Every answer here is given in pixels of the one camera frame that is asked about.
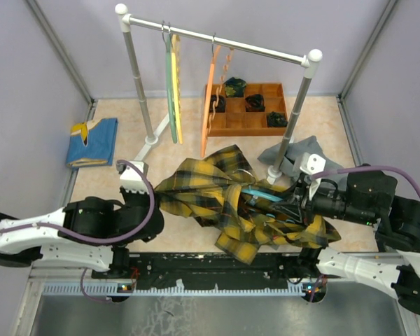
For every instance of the white metal clothes rack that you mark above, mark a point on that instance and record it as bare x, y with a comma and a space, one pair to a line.
310, 62

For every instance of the yellow hanger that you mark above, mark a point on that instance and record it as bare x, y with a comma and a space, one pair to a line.
175, 76

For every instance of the dark rolled sock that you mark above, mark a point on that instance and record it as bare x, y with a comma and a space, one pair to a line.
220, 103
255, 103
276, 120

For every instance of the wooden compartment tray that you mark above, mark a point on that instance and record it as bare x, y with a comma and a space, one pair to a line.
236, 122

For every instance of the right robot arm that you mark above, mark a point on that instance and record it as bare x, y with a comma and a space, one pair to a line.
363, 195

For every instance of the dark rolled sock left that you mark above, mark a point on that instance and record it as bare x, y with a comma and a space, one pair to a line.
220, 103

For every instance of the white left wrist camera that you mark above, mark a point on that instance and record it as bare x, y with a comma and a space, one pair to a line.
129, 179

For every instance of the yellow plaid shirt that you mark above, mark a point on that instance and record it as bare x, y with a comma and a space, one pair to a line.
213, 191

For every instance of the orange hanger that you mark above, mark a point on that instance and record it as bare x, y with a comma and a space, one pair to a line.
209, 105

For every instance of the green hanger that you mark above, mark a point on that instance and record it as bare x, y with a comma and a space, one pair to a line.
168, 71

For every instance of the dark rolled sock right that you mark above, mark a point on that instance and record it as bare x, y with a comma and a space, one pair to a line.
276, 120

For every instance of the grey shirt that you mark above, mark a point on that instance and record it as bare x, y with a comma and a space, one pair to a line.
294, 151

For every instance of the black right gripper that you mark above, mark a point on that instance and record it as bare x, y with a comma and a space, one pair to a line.
301, 208

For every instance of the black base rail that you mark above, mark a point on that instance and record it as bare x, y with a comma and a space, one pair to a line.
206, 271

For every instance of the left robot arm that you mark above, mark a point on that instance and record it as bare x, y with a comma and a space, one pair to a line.
92, 233

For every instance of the camouflage rolled sock top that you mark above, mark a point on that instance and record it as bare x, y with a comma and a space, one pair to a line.
235, 87

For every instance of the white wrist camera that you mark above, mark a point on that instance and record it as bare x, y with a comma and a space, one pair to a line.
311, 164
129, 179

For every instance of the dark rolled sock middle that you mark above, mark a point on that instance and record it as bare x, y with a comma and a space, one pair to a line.
255, 103

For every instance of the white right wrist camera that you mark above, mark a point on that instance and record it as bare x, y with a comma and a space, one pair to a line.
311, 164

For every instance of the blue hanger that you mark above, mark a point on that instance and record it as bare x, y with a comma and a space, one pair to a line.
256, 194

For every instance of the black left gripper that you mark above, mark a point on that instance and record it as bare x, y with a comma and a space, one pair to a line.
127, 194

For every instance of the blue folded cloth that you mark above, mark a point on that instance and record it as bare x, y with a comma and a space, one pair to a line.
92, 143

